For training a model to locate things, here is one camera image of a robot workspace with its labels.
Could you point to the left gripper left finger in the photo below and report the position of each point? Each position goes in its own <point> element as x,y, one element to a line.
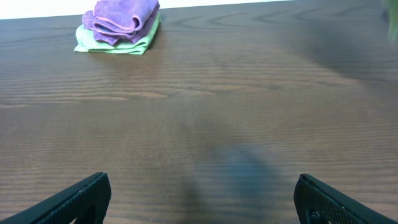
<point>85,202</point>

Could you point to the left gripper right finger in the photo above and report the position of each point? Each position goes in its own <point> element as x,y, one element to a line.
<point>318,203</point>

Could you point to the green microfibre cloth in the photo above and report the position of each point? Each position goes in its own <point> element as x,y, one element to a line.
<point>391,10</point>

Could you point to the folded green cloth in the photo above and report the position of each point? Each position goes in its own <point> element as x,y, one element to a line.
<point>87,43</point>

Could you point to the folded purple cloth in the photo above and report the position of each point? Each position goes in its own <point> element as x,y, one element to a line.
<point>112,21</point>

